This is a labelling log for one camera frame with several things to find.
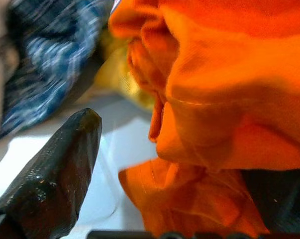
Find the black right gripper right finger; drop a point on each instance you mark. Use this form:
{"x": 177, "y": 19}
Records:
{"x": 284, "y": 199}

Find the orange logo t-shirt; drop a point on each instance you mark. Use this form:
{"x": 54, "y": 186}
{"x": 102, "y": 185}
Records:
{"x": 227, "y": 87}

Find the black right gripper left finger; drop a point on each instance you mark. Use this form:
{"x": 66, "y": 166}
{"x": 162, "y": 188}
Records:
{"x": 52, "y": 179}

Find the yellow garment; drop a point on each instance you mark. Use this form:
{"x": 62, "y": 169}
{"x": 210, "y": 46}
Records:
{"x": 125, "y": 82}

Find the cream pink garment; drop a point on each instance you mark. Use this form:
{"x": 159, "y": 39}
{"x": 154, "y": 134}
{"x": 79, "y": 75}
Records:
{"x": 0, "y": 74}

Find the dark blue plaid garment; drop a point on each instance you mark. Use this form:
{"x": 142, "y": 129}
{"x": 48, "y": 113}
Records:
{"x": 55, "y": 62}

